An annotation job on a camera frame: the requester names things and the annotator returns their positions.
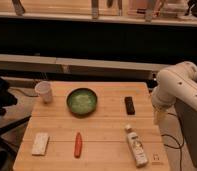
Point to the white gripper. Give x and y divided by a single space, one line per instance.
159 113

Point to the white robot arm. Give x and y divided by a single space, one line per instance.
174 82

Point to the white sponge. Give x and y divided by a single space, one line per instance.
40 144

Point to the white lotion bottle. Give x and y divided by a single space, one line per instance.
136 147

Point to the green bowl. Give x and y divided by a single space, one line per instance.
82 101

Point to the orange carrot toy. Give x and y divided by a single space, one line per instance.
78 145

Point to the white paper cup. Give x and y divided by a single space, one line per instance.
44 90

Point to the black office chair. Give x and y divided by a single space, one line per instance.
7 99

